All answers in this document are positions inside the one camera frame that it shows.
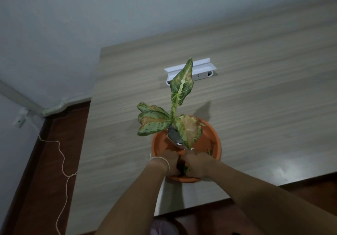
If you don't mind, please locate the person's right hand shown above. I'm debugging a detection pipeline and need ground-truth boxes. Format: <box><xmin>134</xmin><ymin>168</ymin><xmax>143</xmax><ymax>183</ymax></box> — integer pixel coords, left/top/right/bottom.
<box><xmin>181</xmin><ymin>152</ymin><xmax>215</xmax><ymax>179</ymax></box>

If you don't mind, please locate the person's left hand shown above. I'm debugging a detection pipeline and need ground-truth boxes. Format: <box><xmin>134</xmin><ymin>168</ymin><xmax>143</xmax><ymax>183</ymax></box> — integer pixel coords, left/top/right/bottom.
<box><xmin>155</xmin><ymin>150</ymin><xmax>183</xmax><ymax>177</ymax></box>

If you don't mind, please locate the person's right forearm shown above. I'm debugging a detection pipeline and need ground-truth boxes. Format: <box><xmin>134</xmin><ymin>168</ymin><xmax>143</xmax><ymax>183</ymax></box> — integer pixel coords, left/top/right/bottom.
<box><xmin>208</xmin><ymin>161</ymin><xmax>337</xmax><ymax>235</ymax></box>

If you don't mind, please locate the person's left forearm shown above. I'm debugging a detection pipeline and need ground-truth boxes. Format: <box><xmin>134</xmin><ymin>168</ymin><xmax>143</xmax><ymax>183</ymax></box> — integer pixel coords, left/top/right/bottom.
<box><xmin>94</xmin><ymin>158</ymin><xmax>170</xmax><ymax>235</ymax></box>

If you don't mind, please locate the silver inner plant pot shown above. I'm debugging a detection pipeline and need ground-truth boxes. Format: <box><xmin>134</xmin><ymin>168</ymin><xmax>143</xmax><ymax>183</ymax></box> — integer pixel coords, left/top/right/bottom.
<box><xmin>167</xmin><ymin>125</ymin><xmax>196</xmax><ymax>150</ymax></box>

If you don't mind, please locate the orange round plant pot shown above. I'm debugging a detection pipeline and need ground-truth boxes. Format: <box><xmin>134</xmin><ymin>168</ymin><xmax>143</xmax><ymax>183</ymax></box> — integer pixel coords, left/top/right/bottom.
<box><xmin>151</xmin><ymin>116</ymin><xmax>222</xmax><ymax>183</ymax></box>

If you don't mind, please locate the variegated green leafy plant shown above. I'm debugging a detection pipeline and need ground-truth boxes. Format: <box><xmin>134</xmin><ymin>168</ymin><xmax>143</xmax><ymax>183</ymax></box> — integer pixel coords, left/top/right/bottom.
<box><xmin>137</xmin><ymin>58</ymin><xmax>203</xmax><ymax>150</ymax></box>

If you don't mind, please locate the white desk power socket box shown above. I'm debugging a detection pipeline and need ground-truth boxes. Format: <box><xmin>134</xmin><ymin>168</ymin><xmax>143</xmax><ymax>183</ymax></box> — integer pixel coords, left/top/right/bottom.
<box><xmin>164</xmin><ymin>57</ymin><xmax>217</xmax><ymax>86</ymax></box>

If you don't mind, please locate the white thread bracelet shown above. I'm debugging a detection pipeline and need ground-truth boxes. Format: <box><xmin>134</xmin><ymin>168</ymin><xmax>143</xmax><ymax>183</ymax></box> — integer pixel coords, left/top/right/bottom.
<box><xmin>150</xmin><ymin>157</ymin><xmax>170</xmax><ymax>172</ymax></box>

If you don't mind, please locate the white power cable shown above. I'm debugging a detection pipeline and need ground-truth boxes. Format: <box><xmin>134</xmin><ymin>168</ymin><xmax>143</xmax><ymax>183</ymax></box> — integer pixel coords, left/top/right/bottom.
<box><xmin>28</xmin><ymin>116</ymin><xmax>78</xmax><ymax>235</ymax></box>

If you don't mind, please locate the white wall cable conduit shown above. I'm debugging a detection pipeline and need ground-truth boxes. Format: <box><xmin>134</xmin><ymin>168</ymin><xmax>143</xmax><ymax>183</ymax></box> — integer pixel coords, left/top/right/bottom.
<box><xmin>0</xmin><ymin>79</ymin><xmax>69</xmax><ymax>117</ymax></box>

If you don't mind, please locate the white wall plug adapter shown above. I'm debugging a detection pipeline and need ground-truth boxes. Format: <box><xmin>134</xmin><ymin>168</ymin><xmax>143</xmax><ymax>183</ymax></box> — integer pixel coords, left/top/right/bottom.
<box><xmin>13</xmin><ymin>109</ymin><xmax>30</xmax><ymax>129</ymax></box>

